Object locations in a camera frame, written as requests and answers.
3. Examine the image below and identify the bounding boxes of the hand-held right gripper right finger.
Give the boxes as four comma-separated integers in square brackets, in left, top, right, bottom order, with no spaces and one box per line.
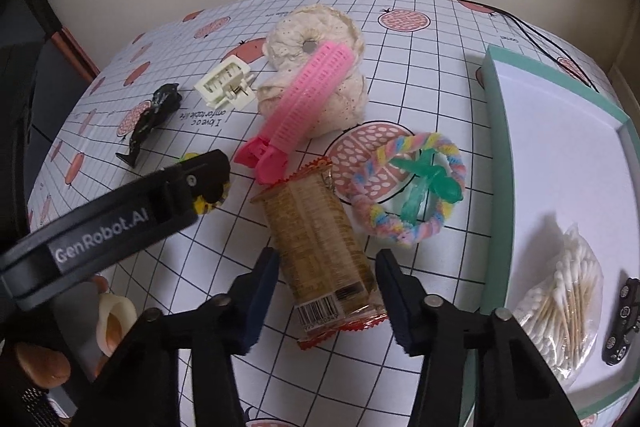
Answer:
[375,249,583,427]

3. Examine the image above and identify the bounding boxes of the multicoloured fidget chain toy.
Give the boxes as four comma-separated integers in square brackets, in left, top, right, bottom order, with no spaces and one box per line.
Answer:
[179,152,232,215]

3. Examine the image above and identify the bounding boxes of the person's left hand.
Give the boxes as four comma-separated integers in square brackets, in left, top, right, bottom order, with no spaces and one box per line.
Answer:
[12,274,138,390]

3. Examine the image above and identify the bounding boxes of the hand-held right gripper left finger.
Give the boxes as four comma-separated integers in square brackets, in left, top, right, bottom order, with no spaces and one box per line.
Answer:
[75,247,281,427]

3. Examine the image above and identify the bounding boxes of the cream claw hair clip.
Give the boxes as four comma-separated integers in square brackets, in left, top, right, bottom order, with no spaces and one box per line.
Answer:
[194,56,257,112]

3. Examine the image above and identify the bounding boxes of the green plastic clip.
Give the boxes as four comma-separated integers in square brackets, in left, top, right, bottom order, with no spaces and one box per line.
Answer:
[389,155,465,224]

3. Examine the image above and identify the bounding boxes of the dark cabinet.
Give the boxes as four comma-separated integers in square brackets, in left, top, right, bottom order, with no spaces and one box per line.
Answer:
[0,0,101,228]

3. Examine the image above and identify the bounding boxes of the brown snack packet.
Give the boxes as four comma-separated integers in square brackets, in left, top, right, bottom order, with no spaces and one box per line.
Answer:
[249,157,390,352]

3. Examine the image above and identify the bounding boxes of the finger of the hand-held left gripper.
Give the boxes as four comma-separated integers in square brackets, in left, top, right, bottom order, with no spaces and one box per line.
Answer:
[161,149,232,222]

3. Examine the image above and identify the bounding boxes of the bag of cotton swabs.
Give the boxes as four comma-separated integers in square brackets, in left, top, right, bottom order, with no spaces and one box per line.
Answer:
[514,222,606,380]

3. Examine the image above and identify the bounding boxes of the black cables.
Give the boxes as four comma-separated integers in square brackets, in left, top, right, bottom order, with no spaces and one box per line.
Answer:
[492,7,601,94]

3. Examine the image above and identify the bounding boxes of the pastel rope ring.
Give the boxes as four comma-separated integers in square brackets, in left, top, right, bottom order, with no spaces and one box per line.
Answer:
[348,132,467,248]

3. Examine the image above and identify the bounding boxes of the pink hair roller clip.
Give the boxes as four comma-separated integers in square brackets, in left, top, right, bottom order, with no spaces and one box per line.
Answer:
[234,39,355,184]

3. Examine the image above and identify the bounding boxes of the teal box tray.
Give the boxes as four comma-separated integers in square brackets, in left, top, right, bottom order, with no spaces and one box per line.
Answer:
[470,46,640,427]

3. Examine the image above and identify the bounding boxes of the cream lace scrunchie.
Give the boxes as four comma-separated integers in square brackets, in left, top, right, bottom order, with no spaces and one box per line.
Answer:
[257,4,367,138]

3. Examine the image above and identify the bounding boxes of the grid printed tablecloth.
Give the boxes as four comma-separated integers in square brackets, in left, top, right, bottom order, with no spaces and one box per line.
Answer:
[25,0,616,427]

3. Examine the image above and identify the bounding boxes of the black studded hair clip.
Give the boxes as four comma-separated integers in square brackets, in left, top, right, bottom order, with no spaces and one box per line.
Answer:
[602,276,640,367]

